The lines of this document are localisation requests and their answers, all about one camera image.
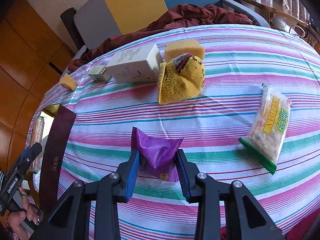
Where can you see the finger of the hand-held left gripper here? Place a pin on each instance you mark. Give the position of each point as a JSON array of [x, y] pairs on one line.
[[28, 153]]

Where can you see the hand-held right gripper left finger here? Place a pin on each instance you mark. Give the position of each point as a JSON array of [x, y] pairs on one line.
[[131, 177]]

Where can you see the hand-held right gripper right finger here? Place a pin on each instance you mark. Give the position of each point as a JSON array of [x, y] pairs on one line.
[[184, 180]]

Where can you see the rice cracker packet dark label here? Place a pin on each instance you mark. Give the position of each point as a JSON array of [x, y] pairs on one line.
[[37, 140]]

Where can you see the gold tin box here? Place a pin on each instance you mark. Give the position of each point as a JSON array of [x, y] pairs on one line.
[[53, 155]]

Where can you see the purple snack packet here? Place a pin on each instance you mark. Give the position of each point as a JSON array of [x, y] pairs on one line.
[[156, 152]]

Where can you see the small yellow sponge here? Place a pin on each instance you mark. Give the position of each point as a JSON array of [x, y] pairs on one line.
[[68, 82]]

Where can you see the yellow knit sock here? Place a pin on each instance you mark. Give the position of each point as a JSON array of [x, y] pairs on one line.
[[180, 82]]

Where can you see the white snack packet green edge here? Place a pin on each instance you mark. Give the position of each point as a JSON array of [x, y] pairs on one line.
[[270, 127]]

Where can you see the green tea box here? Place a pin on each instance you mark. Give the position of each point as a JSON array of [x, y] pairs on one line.
[[99, 73]]

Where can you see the white cardboard box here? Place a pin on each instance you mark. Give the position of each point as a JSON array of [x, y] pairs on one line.
[[135, 66]]

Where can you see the long yellow sponge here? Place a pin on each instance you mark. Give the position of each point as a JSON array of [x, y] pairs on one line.
[[185, 48]]

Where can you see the person's left hand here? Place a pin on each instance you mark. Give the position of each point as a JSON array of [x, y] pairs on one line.
[[17, 221]]

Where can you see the wooden wardrobe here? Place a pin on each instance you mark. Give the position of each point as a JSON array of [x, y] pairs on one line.
[[27, 62]]

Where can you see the red clothing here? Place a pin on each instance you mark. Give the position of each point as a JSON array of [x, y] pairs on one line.
[[305, 231]]

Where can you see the maroon blanket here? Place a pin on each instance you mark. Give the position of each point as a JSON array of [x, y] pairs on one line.
[[190, 17]]

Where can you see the grey yellow blue chair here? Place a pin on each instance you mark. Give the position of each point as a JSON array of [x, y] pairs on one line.
[[130, 7]]

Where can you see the wooden side table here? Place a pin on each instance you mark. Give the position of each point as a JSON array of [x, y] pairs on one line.
[[265, 7]]

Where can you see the striped beige curtain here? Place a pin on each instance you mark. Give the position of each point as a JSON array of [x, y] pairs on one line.
[[292, 0]]

